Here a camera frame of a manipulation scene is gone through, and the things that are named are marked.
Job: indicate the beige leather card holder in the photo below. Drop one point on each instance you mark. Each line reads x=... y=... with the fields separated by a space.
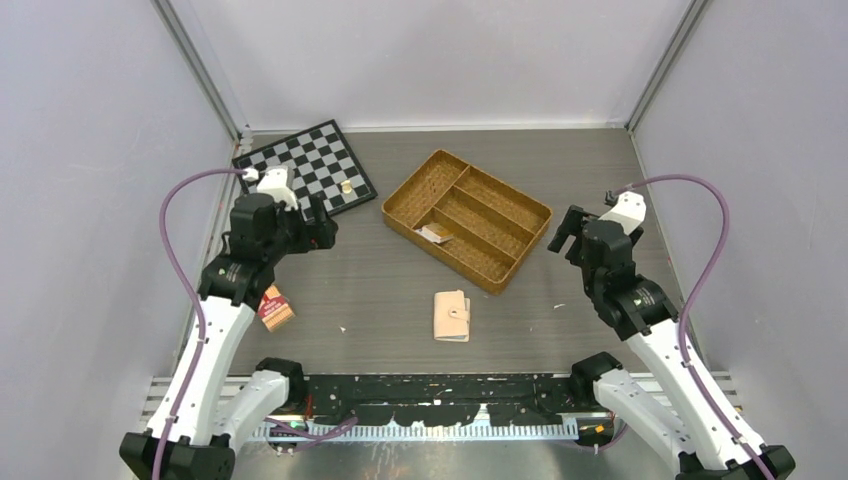
x=451 y=316

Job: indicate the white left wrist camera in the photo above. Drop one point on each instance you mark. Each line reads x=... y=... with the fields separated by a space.
x=277 y=183

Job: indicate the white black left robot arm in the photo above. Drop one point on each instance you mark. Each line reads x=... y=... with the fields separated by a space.
x=191 y=435

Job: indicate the red orange patterned card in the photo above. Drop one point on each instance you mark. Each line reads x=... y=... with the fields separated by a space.
x=275 y=309

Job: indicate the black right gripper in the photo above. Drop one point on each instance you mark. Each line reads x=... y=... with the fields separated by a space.
x=571 y=225

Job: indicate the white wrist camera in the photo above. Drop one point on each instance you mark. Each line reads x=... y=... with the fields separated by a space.
x=628 y=209
x=277 y=183

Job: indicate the black white chessboard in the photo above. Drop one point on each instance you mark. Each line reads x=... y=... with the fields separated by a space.
x=320 y=158

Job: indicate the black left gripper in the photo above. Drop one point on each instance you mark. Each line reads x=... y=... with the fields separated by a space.
x=313 y=236

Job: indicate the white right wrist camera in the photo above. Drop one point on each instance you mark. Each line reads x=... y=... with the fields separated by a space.
x=628 y=209

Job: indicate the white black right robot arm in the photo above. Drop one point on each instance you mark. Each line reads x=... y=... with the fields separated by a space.
x=700 y=434

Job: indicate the woven wicker divided tray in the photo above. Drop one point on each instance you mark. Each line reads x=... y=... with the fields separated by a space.
x=495 y=225

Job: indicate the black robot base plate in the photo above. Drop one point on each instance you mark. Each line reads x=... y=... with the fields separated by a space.
x=527 y=399

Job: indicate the white card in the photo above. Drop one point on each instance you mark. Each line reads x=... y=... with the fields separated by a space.
x=435 y=233

